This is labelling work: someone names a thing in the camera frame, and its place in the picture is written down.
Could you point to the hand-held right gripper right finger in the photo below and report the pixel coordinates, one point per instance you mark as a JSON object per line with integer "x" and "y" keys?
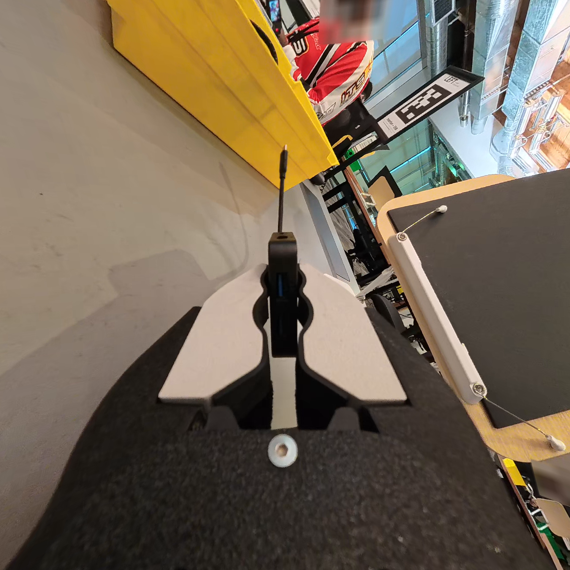
{"x": 347, "y": 347}

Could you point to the black office chair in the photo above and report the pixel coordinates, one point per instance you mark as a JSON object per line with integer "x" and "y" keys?
{"x": 365, "y": 249}

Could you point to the wooden book stand black pad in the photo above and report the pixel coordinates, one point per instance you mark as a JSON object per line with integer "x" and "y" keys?
{"x": 490, "y": 289}

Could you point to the black computer mouse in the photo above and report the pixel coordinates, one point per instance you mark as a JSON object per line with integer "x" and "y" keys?
{"x": 319, "y": 179}

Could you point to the small lit screen device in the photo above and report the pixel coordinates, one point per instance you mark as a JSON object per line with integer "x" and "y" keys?
{"x": 274, "y": 11}

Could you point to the foil wrapped ventilation duct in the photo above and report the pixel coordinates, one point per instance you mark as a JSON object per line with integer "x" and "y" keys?
{"x": 534, "y": 53}

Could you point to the yellow plastic bin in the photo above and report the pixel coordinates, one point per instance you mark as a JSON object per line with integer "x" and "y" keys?
{"x": 200, "y": 67}

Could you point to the grey mouse pad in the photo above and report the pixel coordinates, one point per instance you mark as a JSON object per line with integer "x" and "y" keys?
{"x": 325, "y": 222}

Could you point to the brown wooden table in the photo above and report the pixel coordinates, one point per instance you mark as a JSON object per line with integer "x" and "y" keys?
{"x": 358, "y": 200}

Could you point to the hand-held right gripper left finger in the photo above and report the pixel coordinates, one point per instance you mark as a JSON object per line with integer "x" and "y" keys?
{"x": 213, "y": 347}

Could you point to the tan wooden chair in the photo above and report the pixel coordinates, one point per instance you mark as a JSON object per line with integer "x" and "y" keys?
{"x": 385, "y": 193}

